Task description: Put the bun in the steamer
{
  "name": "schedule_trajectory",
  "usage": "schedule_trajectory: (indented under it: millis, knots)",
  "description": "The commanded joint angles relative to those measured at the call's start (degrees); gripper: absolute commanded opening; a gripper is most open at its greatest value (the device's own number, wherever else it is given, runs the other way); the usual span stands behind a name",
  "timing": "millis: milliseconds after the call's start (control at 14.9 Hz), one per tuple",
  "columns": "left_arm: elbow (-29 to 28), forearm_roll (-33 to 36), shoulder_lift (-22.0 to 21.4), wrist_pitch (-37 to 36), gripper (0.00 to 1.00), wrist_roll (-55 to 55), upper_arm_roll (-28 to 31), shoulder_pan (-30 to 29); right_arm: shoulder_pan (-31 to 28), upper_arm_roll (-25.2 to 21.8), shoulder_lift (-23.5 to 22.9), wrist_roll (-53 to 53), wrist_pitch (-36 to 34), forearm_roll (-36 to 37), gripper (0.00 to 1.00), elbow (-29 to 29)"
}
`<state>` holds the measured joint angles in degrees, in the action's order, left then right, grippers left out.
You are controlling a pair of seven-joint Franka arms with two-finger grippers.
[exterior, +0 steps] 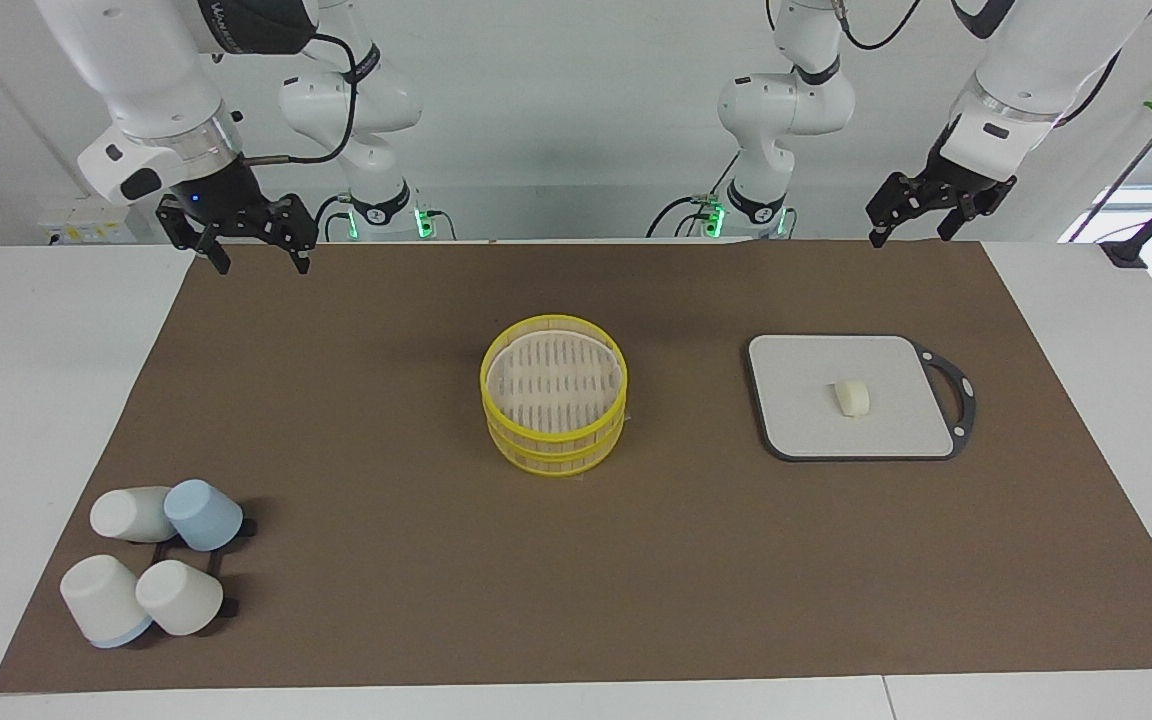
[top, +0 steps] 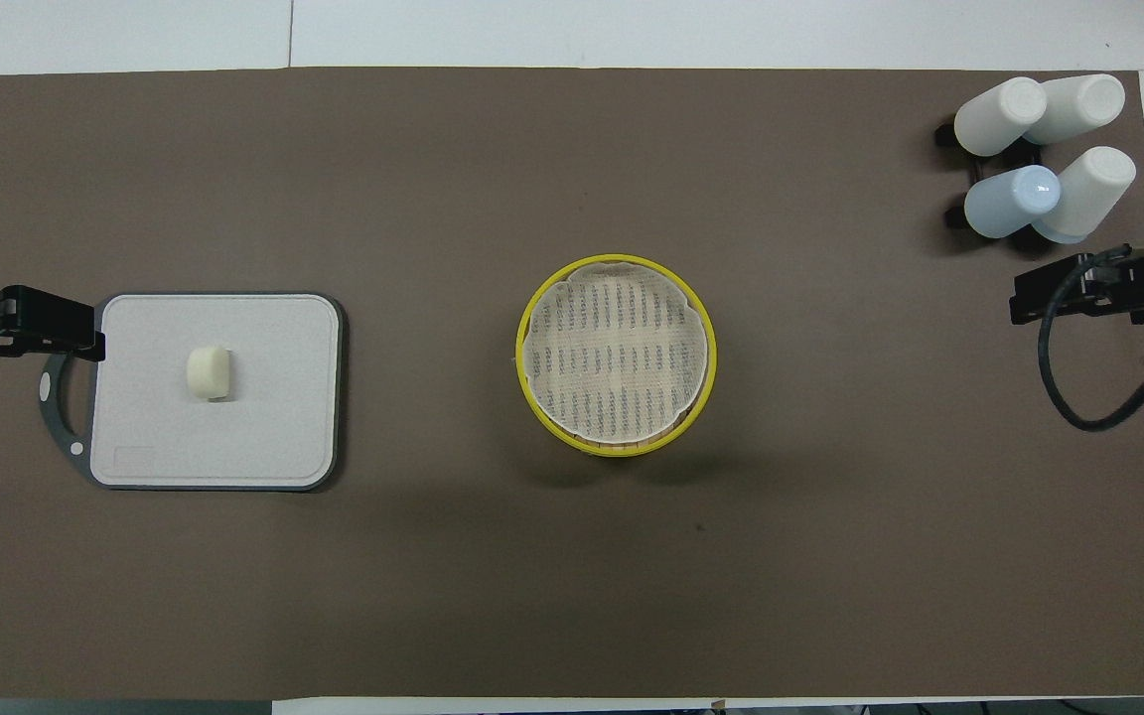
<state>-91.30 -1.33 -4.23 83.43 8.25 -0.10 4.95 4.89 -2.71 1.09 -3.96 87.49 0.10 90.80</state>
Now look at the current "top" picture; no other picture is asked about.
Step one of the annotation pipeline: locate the black cup rack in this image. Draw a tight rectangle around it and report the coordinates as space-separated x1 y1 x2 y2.
934 117 1050 231

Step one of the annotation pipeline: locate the brown table mat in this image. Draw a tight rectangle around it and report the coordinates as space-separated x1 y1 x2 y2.
0 68 1144 699

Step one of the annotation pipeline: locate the white mesh steamer liner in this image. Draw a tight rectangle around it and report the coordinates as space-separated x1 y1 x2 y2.
522 263 710 445

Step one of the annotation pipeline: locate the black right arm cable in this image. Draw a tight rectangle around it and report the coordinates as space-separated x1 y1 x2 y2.
1037 253 1144 432

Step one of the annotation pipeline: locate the white plastic cup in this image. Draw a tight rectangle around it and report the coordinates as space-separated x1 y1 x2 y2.
1032 147 1137 245
954 77 1048 157
1024 74 1126 146

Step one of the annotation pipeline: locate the yellow steamer tier with liner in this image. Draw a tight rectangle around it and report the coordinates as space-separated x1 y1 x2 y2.
516 254 718 453

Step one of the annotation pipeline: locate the white cutting board grey rim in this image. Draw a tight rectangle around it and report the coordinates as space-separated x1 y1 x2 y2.
39 291 345 492

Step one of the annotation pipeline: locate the light blue plastic cup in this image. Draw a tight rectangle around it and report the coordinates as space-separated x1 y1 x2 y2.
964 166 1062 239

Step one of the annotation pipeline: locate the cream steamed bun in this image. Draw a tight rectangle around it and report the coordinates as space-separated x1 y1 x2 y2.
185 345 237 401

